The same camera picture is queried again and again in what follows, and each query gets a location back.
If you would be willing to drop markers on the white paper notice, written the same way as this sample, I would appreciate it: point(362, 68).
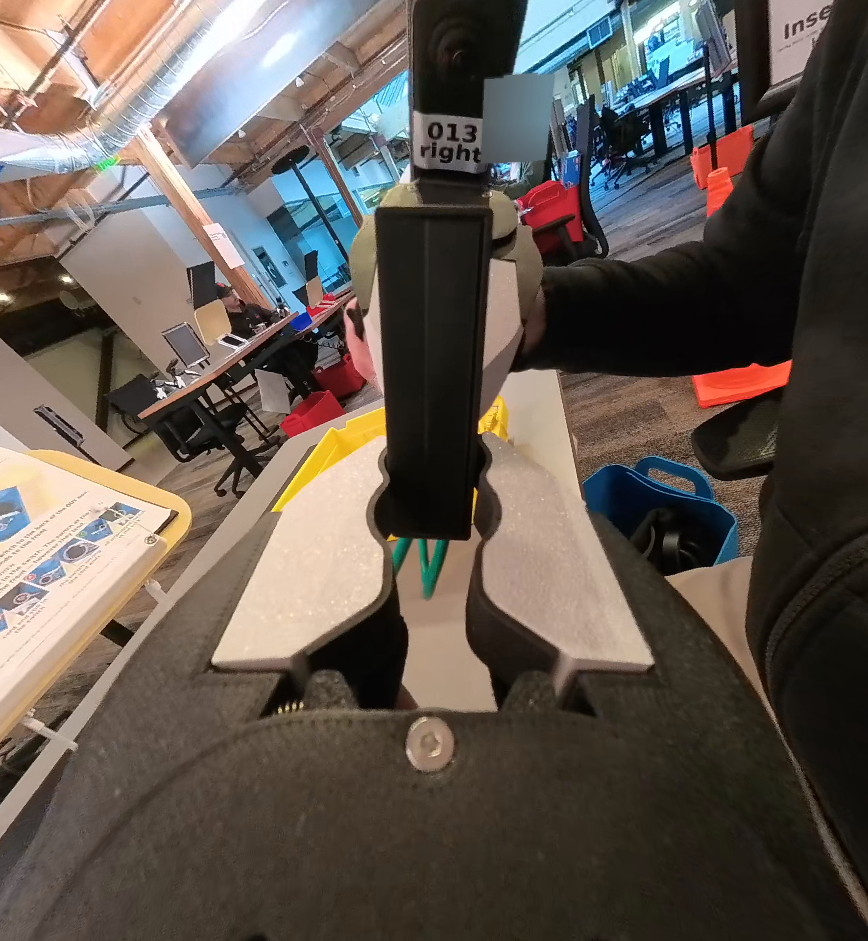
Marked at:
point(222, 242)

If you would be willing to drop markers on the person's khaki pants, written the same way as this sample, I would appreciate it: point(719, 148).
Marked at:
point(713, 603)

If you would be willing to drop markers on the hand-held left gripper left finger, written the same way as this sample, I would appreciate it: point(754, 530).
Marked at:
point(309, 559)

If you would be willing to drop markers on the blue tote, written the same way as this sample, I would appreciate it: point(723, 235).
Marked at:
point(610, 487)

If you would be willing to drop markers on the yellow plastic bin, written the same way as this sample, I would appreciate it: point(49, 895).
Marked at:
point(316, 470)

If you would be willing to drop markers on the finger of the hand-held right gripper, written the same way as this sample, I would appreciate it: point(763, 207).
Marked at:
point(376, 345)
point(506, 323)

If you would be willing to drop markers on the long office desk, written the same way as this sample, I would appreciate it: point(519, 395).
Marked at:
point(669, 92)

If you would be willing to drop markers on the laminated instruction sheet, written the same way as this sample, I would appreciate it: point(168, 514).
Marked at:
point(173, 507)

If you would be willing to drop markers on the wooden office desk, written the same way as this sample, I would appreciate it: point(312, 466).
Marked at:
point(206, 375)

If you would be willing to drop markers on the red plastic bin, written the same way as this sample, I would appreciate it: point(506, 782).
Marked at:
point(548, 202)
point(313, 415)
point(342, 375)

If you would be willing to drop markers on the person in black jacket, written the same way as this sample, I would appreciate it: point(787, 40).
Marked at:
point(845, 441)

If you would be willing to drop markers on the silver ventilation duct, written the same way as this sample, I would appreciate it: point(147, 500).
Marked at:
point(133, 103)

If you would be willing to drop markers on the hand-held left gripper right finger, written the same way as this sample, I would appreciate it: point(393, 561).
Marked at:
point(551, 566)

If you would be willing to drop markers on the printed instruction sheet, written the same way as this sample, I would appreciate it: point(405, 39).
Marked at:
point(37, 559)

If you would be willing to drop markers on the white paper sheet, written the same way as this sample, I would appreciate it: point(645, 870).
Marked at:
point(272, 389)

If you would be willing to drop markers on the grey computer monitor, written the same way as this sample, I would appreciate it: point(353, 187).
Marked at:
point(184, 344)

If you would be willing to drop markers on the orange plastic bin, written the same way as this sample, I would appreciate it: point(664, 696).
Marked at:
point(742, 382)
point(724, 158)

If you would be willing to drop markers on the white sign with black marker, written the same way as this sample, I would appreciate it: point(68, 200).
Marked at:
point(801, 44)

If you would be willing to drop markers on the person's right hand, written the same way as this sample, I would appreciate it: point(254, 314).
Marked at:
point(360, 362)

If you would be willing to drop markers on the black floor lamp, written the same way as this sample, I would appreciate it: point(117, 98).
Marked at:
point(292, 156)

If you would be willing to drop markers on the person's right forearm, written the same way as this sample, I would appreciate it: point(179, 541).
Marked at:
point(662, 309)

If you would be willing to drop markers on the black wall device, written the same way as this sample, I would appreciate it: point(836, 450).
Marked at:
point(59, 423)

